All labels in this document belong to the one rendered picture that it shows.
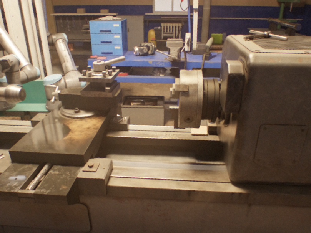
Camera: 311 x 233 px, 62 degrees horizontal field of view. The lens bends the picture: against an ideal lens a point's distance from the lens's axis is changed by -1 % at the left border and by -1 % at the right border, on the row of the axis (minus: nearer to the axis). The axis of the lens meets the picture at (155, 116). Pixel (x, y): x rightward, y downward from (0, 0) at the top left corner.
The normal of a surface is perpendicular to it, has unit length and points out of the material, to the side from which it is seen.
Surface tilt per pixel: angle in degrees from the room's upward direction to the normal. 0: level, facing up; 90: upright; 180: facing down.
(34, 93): 90
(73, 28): 90
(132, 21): 90
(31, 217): 90
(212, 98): 65
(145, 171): 0
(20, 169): 0
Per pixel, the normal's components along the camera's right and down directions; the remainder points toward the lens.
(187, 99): -0.07, 0.10
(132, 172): 0.00, -0.91
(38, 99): -0.01, 0.42
